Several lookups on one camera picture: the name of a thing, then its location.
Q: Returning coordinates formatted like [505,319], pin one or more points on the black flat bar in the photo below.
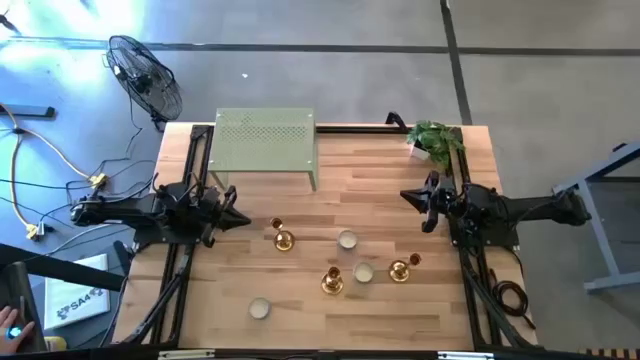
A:
[30,112]

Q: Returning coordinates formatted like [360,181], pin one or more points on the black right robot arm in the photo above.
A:
[525,207]

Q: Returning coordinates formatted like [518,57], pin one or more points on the white candle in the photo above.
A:
[363,272]
[259,308]
[347,239]

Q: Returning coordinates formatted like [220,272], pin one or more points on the person's hand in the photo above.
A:
[10,320]

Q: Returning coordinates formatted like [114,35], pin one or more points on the black curved bracket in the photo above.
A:
[397,119]

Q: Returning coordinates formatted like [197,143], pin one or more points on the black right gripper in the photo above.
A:
[434,205]

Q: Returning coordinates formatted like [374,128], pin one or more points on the glowing computer mouse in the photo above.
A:
[15,332]

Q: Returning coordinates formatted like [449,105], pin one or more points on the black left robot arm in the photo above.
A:
[125,210]

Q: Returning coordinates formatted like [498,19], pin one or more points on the green plant in white pot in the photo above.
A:
[435,137]

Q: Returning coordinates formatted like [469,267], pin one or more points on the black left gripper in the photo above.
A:
[215,220]

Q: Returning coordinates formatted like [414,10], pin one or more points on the brass candlestick holder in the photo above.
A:
[332,285]
[284,241]
[398,271]

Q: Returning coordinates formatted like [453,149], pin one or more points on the grey metal table frame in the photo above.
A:
[598,235]

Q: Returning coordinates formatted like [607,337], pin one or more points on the white strip on frame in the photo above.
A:
[465,355]
[185,354]

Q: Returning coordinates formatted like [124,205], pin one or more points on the white printed box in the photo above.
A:
[75,295]

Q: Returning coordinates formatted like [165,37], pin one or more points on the small yellow object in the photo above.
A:
[55,344]

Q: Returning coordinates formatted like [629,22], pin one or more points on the black floor fan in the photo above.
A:
[145,80]

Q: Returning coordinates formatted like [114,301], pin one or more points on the green perforated metal shelf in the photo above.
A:
[260,145]

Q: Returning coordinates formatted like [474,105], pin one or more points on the black aluminium frame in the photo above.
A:
[350,129]

